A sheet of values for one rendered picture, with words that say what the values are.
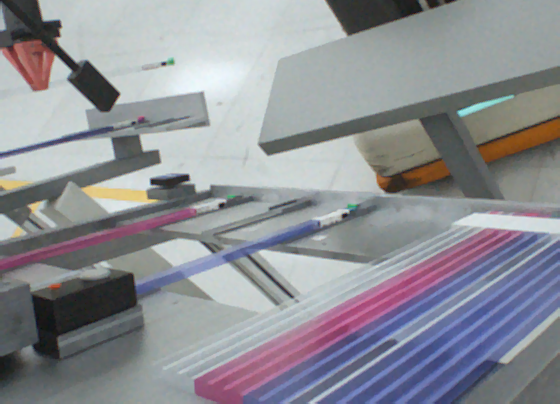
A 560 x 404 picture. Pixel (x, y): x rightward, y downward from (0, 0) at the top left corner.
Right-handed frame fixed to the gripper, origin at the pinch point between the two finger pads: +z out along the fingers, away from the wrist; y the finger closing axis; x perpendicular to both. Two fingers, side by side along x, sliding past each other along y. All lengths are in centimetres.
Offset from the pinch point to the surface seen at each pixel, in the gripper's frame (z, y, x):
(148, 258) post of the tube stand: 35.7, -8.3, 20.4
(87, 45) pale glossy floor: -21, -205, 173
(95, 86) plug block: 2, 48, -27
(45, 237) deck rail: 19.7, 15.5, -15.1
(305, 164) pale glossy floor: 37, -33, 109
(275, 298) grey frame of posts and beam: 46, 13, 30
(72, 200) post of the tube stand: 20.2, -8.0, 6.5
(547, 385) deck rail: 24, 83, -27
